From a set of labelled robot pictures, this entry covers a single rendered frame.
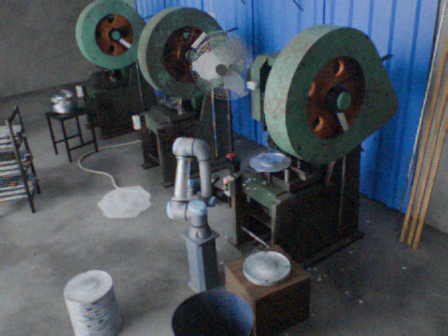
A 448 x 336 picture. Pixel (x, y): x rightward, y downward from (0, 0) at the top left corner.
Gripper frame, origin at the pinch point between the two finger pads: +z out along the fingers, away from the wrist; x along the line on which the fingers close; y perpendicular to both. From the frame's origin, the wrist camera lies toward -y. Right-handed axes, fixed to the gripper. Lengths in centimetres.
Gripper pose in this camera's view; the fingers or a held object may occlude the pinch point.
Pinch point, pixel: (225, 189)
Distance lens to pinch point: 322.0
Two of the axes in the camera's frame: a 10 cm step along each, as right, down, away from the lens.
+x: 5.7, 3.3, -7.5
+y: -3.7, 9.2, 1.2
